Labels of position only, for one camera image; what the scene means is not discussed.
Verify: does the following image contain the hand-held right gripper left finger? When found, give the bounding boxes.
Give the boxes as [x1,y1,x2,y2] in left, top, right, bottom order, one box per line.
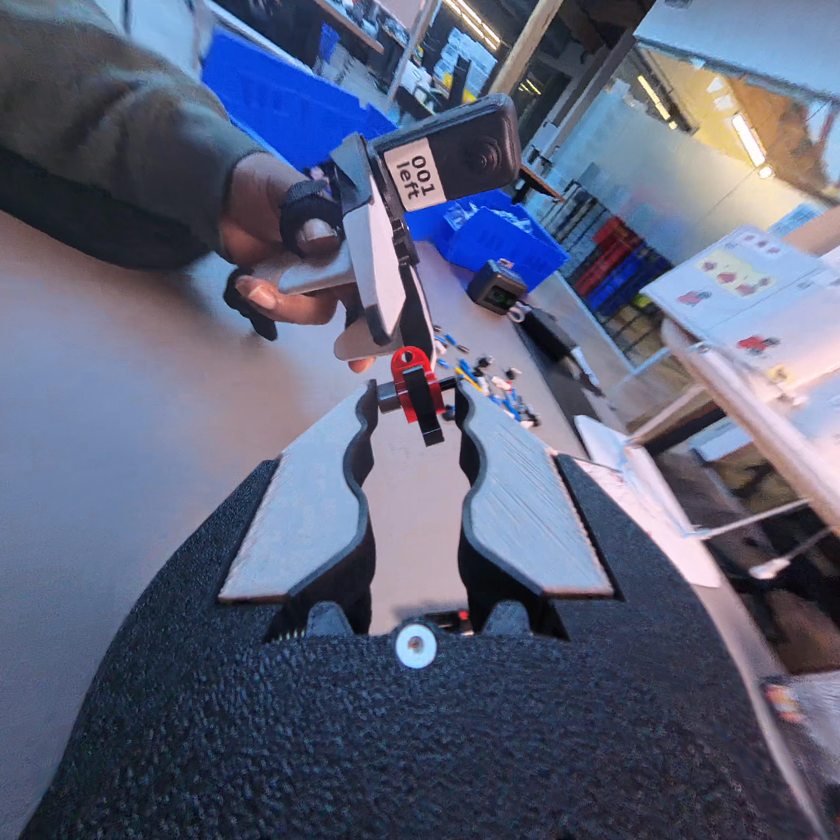
[218,381,380,603]

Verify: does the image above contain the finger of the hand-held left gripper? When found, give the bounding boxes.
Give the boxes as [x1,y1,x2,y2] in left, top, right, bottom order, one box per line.
[341,177,411,349]
[395,259,439,376]

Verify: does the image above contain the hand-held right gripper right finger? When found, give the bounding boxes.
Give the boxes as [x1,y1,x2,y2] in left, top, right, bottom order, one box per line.
[454,381,616,600]

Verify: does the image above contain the person's left hand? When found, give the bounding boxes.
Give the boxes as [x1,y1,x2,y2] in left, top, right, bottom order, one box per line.
[217,154,378,375]

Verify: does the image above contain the black device with green display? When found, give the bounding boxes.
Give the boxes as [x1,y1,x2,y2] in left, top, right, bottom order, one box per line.
[467,259,529,313]

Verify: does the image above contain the pile of small toy pieces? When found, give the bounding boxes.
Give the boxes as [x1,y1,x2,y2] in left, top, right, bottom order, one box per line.
[433,331,543,429]

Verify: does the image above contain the blue plastic bin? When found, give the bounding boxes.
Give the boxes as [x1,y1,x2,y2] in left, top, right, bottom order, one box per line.
[403,190,571,294]
[200,26,399,173]

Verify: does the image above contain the white stand base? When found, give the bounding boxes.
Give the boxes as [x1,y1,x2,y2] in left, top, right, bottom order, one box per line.
[574,413,723,589]

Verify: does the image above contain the black power adapter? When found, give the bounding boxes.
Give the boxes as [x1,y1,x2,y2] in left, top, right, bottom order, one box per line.
[518,308,602,396]

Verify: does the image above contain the stacked red blue crates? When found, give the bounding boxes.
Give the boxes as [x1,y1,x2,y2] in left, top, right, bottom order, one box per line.
[571,217,674,317]

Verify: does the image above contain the instruction booklet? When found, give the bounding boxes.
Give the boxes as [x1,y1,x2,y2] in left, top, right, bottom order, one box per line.
[640,226,840,421]

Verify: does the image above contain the pale wooden post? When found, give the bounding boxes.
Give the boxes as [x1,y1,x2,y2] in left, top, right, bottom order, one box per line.
[489,0,567,97]

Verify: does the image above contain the metal booklet stand frame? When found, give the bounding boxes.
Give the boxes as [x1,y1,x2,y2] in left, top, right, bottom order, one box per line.
[623,322,840,582]

